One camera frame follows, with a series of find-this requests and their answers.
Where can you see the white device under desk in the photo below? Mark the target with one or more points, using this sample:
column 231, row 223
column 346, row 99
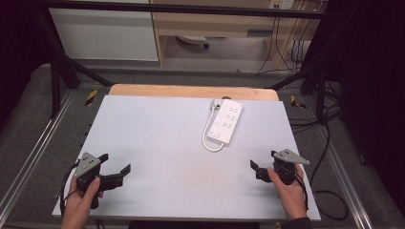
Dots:
column 195, row 40

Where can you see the yellow black floor tape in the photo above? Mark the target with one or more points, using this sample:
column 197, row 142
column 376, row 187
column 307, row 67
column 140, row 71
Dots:
column 91, row 97
column 296, row 102

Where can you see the person's right hand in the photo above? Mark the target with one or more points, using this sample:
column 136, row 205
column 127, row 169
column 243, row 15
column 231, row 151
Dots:
column 289, row 194

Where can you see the aluminium floor rail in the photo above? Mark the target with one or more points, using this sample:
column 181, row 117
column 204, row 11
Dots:
column 345, row 178
column 31, row 149

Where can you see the light wooden desk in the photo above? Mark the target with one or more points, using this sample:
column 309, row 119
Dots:
column 216, row 24

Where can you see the white wall socket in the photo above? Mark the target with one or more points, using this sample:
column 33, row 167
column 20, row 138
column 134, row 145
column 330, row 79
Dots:
column 281, row 4

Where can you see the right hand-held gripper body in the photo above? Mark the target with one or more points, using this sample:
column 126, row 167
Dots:
column 286, row 165

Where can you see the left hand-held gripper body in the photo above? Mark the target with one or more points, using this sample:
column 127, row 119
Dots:
column 86, row 163

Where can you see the black metal frame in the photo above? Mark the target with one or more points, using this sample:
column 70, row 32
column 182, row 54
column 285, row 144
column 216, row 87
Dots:
column 178, row 8

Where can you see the person's left hand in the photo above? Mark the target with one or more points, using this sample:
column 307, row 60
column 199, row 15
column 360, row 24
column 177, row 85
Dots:
column 79, row 203

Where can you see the white power plug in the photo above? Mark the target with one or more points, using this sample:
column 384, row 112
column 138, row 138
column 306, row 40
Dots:
column 217, row 103

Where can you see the white cabinet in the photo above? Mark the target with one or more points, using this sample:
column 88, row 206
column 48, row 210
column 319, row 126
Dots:
column 105, row 31

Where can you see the black curtain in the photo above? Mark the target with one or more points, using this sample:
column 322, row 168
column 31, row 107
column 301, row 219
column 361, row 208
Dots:
column 369, row 95
column 19, row 57

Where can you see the white power strip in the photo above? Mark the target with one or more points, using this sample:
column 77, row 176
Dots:
column 225, row 120

